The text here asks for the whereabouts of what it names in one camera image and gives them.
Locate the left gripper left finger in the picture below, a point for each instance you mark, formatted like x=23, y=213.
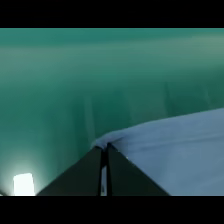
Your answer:
x=80, y=178

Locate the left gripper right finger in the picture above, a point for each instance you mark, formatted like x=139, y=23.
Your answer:
x=130, y=178

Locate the light blue garment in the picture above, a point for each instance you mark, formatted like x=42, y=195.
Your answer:
x=180, y=150

